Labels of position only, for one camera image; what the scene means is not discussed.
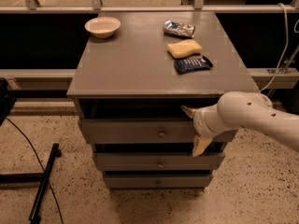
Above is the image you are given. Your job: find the white ceramic bowl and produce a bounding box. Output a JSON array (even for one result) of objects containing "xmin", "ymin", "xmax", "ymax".
[{"xmin": 84, "ymin": 17, "xmax": 121, "ymax": 38}]

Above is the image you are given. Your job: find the black floor cable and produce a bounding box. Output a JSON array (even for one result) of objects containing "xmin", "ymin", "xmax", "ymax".
[{"xmin": 5, "ymin": 117, "xmax": 64, "ymax": 224}]

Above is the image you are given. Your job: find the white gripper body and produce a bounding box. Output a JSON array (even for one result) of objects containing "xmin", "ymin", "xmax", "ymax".
[{"xmin": 193, "ymin": 107, "xmax": 217, "ymax": 138}]

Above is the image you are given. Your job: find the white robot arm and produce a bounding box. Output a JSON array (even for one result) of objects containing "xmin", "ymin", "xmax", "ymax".
[{"xmin": 181, "ymin": 91, "xmax": 299, "ymax": 157}]

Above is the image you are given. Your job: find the silver foil snack bag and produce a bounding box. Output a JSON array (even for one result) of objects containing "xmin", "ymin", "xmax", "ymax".
[{"xmin": 163, "ymin": 20, "xmax": 195, "ymax": 38}]

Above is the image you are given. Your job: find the metal railing frame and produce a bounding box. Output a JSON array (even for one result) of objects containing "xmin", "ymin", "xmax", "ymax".
[{"xmin": 0, "ymin": 0, "xmax": 299, "ymax": 117}]

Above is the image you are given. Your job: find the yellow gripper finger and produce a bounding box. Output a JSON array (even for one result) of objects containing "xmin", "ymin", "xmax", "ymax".
[
  {"xmin": 180, "ymin": 105, "xmax": 196, "ymax": 119},
  {"xmin": 192, "ymin": 135, "xmax": 212, "ymax": 157}
]

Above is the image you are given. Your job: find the grey middle drawer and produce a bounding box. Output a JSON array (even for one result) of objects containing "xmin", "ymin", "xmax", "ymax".
[{"xmin": 93, "ymin": 153, "xmax": 225, "ymax": 171}]

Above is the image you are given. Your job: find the grey bottom drawer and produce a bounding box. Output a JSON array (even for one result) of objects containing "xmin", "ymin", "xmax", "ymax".
[{"xmin": 104, "ymin": 174, "xmax": 212, "ymax": 189}]

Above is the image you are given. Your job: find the grey top drawer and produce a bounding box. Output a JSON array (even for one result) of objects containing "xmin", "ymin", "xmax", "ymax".
[{"xmin": 78, "ymin": 117, "xmax": 244, "ymax": 145}]

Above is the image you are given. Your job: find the grey wooden drawer cabinet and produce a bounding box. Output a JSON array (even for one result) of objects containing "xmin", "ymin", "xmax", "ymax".
[{"xmin": 67, "ymin": 13, "xmax": 258, "ymax": 178}]

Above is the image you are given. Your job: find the black metal stand base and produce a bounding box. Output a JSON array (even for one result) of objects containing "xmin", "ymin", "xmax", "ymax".
[{"xmin": 0, "ymin": 143, "xmax": 62, "ymax": 224}]

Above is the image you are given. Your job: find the yellow sponge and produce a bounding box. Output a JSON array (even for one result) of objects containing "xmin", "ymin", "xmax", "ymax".
[{"xmin": 167, "ymin": 39, "xmax": 203, "ymax": 59}]

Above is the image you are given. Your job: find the grey drawer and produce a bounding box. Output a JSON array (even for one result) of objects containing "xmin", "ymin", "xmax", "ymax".
[
  {"xmin": 104, "ymin": 174, "xmax": 212, "ymax": 189},
  {"xmin": 93, "ymin": 153, "xmax": 225, "ymax": 171},
  {"xmin": 78, "ymin": 117, "xmax": 244, "ymax": 145}
]

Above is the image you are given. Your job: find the dark blue snack packet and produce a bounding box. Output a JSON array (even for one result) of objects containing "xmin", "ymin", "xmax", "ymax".
[{"xmin": 174, "ymin": 56, "xmax": 213, "ymax": 74}]

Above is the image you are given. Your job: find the black object at left edge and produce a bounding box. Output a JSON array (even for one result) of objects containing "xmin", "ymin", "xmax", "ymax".
[{"xmin": 0, "ymin": 80, "xmax": 16, "ymax": 126}]

